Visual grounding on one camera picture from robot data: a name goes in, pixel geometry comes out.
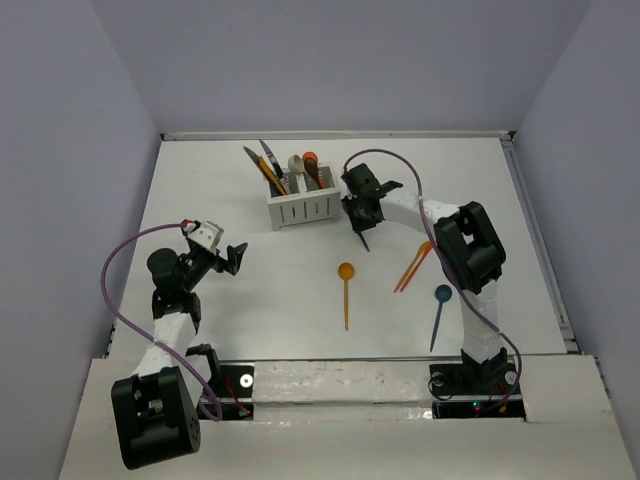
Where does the teal blue plastic knife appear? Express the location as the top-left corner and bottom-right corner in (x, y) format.
(356, 231), (371, 252)

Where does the brown wooden spoon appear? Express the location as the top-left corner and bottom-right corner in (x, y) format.
(303, 157), (322, 189)

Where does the teal handled steel knife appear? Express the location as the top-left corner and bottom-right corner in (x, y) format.
(243, 146), (278, 196)

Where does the beige plastic spoon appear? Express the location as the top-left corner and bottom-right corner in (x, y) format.
(287, 154), (305, 175)

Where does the orange handled knife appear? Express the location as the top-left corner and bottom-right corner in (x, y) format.
(258, 156), (287, 196)

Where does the black handled steel knife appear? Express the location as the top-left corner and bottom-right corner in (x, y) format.
(259, 139), (284, 179)

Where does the orange red plastic spoon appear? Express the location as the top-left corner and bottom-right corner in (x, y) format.
(302, 151), (318, 163)

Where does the pink handled steel knife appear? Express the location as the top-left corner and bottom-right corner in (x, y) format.
(280, 173), (294, 194)

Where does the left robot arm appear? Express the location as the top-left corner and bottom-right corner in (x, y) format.
(111, 242), (248, 470)

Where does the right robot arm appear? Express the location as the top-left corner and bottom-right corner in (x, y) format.
(342, 164), (515, 399)

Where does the white two-compartment utensil caddy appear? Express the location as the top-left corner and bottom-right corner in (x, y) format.
(267, 163), (342, 231)

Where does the yellow orange plastic spoon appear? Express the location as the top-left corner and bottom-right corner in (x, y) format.
(338, 262), (355, 331)

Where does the orange plastic fork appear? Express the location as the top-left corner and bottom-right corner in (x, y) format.
(398, 247), (436, 291)
(393, 241), (434, 293)

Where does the dark blue plastic spoon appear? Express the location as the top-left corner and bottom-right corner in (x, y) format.
(430, 284), (453, 351)

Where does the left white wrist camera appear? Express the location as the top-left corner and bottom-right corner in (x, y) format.
(181, 220), (224, 254)

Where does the aluminium table edge rail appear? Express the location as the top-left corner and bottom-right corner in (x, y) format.
(160, 130), (512, 141)

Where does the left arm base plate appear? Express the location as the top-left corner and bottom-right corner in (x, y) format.
(211, 363), (255, 421)

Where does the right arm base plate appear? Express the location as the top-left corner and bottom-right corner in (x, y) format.
(427, 363), (526, 420)

